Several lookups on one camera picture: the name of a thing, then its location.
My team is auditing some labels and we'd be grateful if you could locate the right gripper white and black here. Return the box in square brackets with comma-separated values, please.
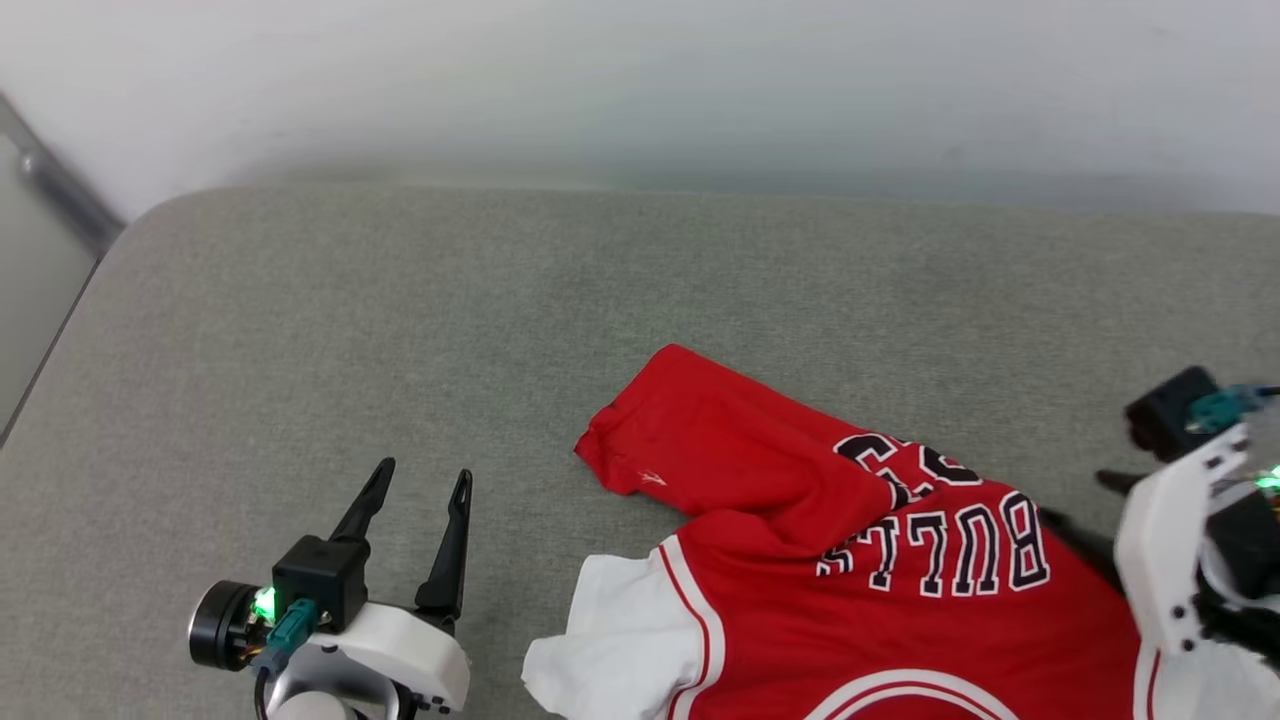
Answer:
[1040, 425, 1280, 666]

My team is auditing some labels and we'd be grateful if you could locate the left gripper white and black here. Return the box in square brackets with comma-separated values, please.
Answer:
[188, 458, 473, 720]

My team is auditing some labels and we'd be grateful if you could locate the red and white basketball jersey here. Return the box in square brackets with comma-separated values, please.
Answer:
[522, 344, 1280, 720]

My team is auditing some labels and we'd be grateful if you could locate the grey fabric sofa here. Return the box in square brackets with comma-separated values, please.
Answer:
[0, 185, 1280, 720]

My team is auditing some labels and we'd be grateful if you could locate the teal left camera plug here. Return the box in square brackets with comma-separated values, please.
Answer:
[262, 598, 322, 663]

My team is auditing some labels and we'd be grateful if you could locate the teal camera plug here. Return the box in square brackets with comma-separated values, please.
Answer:
[1185, 385, 1280, 437]
[262, 598, 322, 663]

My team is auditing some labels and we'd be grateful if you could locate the teal right camera plug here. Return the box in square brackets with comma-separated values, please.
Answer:
[1185, 385, 1280, 437]

